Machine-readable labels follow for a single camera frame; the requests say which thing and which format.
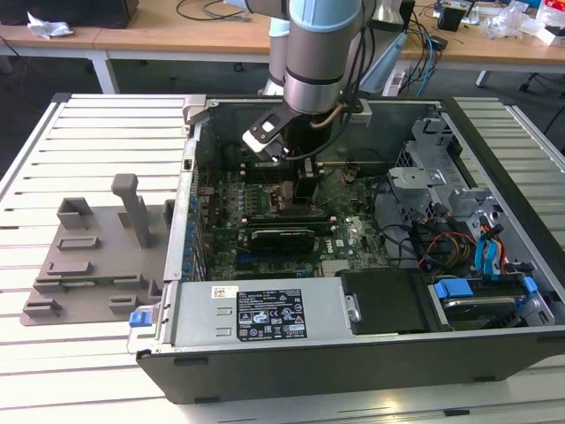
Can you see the silver pale blue robot arm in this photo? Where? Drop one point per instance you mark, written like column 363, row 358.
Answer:
column 313, row 44

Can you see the silver CPU socket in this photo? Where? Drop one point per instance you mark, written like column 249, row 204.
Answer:
column 284, row 194

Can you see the black RAM slot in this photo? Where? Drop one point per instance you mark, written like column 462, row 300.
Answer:
column 273, row 215
column 282, row 222

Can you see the black graphics card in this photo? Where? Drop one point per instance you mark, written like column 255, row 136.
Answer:
column 282, row 240

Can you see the green motherboard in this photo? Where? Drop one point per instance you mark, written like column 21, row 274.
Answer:
column 353, row 229

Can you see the pale blue teach pendant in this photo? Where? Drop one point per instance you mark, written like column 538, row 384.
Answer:
column 388, row 62

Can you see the silver disk bay cage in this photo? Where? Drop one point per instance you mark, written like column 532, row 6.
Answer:
column 424, row 176

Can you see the blue expansion slot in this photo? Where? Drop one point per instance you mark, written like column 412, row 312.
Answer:
column 246, row 260

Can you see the silver finned heat sink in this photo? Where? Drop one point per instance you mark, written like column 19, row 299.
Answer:
column 337, row 268

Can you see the wooden desk white legs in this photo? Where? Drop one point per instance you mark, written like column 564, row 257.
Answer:
column 44, row 44
column 485, row 48
column 176, row 31

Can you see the flat black device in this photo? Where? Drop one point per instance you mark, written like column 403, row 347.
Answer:
column 439, row 43

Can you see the black drive bay cover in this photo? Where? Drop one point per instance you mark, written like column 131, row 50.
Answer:
column 388, row 300

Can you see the small black box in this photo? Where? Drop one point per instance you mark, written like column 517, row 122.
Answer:
column 454, row 20

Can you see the silver power supply unit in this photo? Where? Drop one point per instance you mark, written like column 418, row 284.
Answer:
column 198, row 309

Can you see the blue disk carrier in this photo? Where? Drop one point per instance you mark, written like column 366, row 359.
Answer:
column 452, row 289

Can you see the grey parts rack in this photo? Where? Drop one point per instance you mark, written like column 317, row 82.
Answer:
column 101, row 260

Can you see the dark grey PC case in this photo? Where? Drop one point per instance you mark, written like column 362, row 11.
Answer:
column 309, row 375

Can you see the clear plastic bags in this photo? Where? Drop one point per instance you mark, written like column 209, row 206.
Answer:
column 512, row 20

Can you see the blue case latch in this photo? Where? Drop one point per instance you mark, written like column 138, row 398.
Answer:
column 140, row 319

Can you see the silver hard disk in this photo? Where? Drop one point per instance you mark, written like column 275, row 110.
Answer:
column 481, row 309

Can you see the large black equipment case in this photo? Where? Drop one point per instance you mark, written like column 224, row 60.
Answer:
column 79, row 11

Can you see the crumpled white paper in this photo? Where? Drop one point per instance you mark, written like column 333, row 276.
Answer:
column 48, row 27

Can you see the white red carton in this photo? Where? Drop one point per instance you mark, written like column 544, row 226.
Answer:
column 554, row 22

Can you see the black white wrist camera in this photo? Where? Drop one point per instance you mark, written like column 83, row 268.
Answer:
column 265, row 128

